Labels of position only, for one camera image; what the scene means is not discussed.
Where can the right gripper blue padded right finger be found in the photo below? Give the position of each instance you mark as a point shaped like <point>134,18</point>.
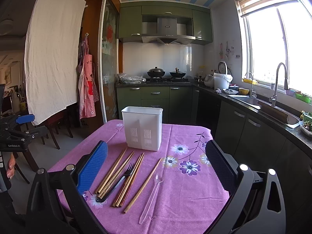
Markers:
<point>224,166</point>

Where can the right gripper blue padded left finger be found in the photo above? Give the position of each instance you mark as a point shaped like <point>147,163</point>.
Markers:
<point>89,166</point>

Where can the wooden chopstick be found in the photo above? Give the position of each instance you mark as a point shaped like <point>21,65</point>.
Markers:
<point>142,187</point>
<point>112,179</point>
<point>110,172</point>
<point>118,200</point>
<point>125,196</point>

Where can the black plastic fork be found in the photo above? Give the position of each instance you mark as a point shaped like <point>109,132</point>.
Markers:
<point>127,173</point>

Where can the clear plastic spoon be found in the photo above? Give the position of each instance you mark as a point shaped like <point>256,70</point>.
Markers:
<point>157,181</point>

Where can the green lower kitchen cabinets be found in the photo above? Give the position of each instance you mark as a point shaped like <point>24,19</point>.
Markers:
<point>240,129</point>

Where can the green kitchen cabinets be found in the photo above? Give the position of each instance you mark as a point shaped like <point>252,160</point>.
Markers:
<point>240,129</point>
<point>132,13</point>

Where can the tall chrome kitchen faucet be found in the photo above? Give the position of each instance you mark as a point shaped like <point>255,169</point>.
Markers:
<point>273,99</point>

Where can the green upper kitchen cabinets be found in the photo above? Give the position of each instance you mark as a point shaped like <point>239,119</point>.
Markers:
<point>132,13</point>

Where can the person's left hand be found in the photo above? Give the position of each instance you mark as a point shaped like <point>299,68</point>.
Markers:
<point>11,167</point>

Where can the dark wooden chair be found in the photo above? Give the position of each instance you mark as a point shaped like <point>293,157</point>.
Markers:
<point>52,125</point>

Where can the purple floral tablecloth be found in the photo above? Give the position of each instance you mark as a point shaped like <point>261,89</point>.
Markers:
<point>176,190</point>

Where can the white plastic utensil holder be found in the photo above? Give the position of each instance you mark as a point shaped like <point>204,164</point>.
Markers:
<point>143,127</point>

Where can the red checkered apron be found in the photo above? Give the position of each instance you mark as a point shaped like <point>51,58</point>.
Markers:
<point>87,91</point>

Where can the yellow bowl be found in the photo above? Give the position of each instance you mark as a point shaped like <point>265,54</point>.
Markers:
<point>243,91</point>

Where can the small chrome faucet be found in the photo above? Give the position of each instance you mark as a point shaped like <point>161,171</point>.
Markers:
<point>252,93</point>

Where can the stainless steel sink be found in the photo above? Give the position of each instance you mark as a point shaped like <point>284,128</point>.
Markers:
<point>277,113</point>

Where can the plastic bag on counter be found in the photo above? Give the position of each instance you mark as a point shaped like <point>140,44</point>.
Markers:
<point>130,79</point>

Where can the black wok with lid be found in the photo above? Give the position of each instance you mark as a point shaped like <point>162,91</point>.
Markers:
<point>156,72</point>

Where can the black wok pan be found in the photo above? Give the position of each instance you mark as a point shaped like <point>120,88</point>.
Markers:
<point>177,74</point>

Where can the sliding glass door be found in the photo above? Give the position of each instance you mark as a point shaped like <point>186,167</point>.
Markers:
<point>107,60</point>

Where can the white hanging cloth sheet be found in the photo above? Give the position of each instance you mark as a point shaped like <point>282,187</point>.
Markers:
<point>51,56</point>

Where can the steel range hood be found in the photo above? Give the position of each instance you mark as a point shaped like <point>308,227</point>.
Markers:
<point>167,30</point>

